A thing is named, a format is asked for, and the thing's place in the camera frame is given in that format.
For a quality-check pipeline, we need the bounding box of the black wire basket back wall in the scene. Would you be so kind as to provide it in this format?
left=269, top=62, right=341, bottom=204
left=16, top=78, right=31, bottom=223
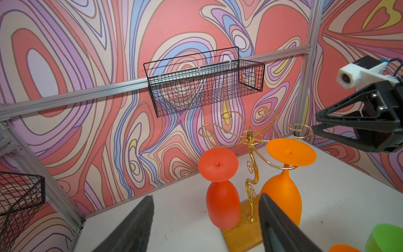
left=143, top=47, right=266, bottom=118

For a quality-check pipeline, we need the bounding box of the orange front wine glass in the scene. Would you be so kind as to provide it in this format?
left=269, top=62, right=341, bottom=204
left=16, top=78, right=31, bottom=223
left=260, top=138, right=317, bottom=226

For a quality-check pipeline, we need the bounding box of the black wire basket wall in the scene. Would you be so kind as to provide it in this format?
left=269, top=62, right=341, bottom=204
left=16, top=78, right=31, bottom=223
left=143, top=47, right=266, bottom=118
left=1, top=172, right=46, bottom=252

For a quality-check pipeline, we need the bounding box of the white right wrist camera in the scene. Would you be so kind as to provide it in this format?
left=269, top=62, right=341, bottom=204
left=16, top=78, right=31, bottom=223
left=336, top=56, right=403, bottom=90

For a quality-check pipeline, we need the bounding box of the green wine glass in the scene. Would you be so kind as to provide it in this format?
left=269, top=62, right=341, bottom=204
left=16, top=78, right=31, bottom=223
left=365, top=224, right=403, bottom=252

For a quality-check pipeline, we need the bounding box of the gold wire rack wooden base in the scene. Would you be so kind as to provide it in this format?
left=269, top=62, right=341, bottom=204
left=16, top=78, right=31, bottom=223
left=197, top=108, right=314, bottom=252

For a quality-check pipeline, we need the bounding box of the black wire basket left wall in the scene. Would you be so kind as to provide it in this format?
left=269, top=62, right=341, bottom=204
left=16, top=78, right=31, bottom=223
left=1, top=172, right=46, bottom=252

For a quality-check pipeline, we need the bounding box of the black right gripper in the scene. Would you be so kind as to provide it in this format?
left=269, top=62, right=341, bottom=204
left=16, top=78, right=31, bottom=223
left=312, top=81, right=403, bottom=153

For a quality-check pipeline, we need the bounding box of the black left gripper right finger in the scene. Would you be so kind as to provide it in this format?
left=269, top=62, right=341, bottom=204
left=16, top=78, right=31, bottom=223
left=258, top=193, right=321, bottom=252

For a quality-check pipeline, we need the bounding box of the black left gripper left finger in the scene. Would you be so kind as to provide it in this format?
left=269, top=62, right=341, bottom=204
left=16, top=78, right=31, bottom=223
left=94, top=196, right=154, bottom=252

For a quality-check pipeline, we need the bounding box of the orange wine glass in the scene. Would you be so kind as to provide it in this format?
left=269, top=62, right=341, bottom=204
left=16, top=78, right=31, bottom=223
left=328, top=244, right=361, bottom=252
left=260, top=138, right=317, bottom=226

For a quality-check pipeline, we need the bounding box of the red wine glass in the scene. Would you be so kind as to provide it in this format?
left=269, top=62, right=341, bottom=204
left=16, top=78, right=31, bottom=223
left=198, top=148, right=240, bottom=230

